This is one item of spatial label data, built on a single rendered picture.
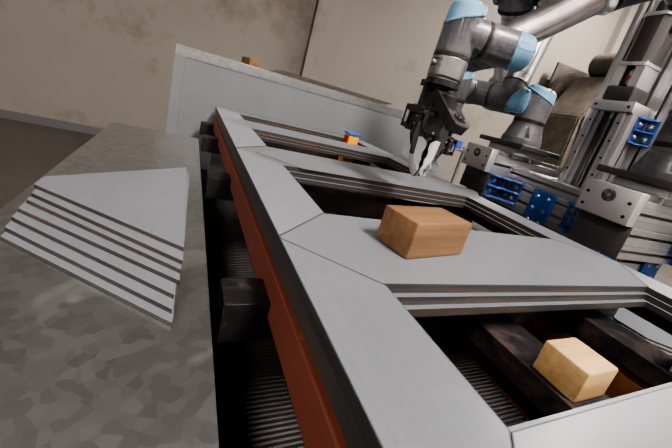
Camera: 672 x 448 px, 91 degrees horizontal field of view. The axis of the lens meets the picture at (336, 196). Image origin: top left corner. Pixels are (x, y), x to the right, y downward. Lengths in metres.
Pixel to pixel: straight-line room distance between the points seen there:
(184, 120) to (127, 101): 2.67
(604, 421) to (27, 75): 4.49
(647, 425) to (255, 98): 1.52
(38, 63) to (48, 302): 4.06
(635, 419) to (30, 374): 0.46
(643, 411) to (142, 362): 0.41
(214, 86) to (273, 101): 0.26
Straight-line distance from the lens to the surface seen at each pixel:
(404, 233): 0.42
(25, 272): 0.49
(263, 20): 4.20
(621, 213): 1.11
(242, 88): 1.60
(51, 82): 4.41
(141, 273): 0.44
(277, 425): 0.58
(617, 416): 0.36
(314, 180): 0.75
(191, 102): 1.59
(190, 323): 0.40
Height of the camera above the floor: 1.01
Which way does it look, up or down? 16 degrees down
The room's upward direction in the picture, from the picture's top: 16 degrees clockwise
